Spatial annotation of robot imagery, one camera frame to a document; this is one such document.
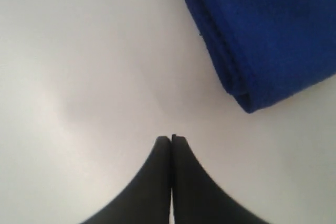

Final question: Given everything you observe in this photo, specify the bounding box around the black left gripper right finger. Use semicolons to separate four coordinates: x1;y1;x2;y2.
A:
171;135;263;224

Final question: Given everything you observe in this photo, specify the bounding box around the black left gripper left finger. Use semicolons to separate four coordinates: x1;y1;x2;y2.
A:
84;136;171;224

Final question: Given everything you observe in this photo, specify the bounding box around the blue towel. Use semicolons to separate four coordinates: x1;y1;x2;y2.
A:
185;0;335;113

